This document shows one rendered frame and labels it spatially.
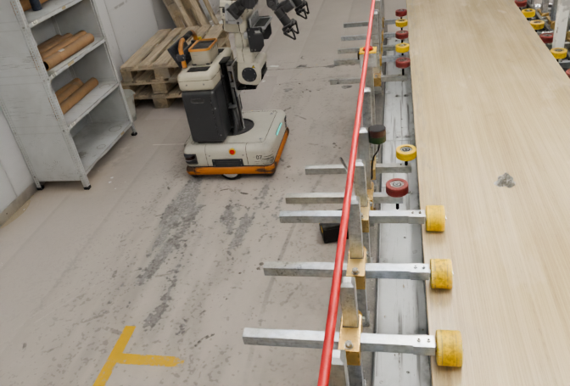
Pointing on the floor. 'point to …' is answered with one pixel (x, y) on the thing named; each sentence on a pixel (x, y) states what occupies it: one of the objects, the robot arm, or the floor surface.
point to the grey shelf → (10, 45)
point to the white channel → (562, 7)
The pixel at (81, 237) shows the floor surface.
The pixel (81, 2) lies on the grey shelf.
